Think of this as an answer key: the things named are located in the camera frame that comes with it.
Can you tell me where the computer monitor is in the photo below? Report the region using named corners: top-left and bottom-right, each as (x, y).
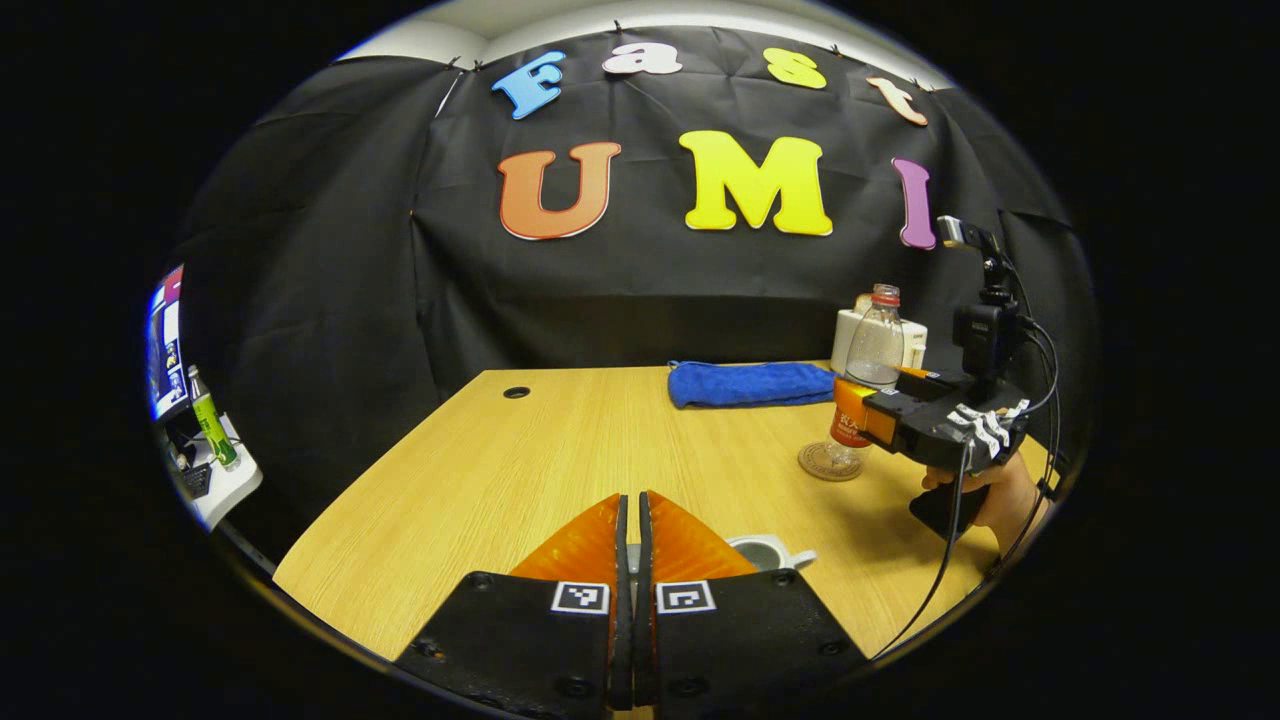
top-left (147, 264), bottom-right (187, 422)

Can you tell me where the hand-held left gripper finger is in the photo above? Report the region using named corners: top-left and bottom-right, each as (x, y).
top-left (393, 493), bottom-right (632, 716)
top-left (633, 489), bottom-right (870, 715)

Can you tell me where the white teacup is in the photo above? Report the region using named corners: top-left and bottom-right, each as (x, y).
top-left (727, 534), bottom-right (818, 574)

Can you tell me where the round brown coaster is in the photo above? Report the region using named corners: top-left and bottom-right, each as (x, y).
top-left (797, 441), bottom-right (866, 483)

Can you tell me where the clear water bottle red label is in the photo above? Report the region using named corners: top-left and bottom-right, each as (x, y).
top-left (828, 284), bottom-right (907, 451)

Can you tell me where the blue towel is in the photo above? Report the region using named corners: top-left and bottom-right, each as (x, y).
top-left (666, 360), bottom-right (837, 410)

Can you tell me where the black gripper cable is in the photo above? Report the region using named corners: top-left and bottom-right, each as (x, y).
top-left (868, 300), bottom-right (1063, 663)

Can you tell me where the green drink bottle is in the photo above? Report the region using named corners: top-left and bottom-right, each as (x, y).
top-left (187, 365), bottom-right (240, 470)

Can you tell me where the white toaster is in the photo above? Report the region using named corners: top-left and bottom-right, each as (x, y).
top-left (832, 295), bottom-right (930, 377)

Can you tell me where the black backdrop cloth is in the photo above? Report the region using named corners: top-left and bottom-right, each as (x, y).
top-left (175, 25), bottom-right (1099, 561)

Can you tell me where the white side table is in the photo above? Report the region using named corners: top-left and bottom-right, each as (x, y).
top-left (163, 413), bottom-right (264, 532)

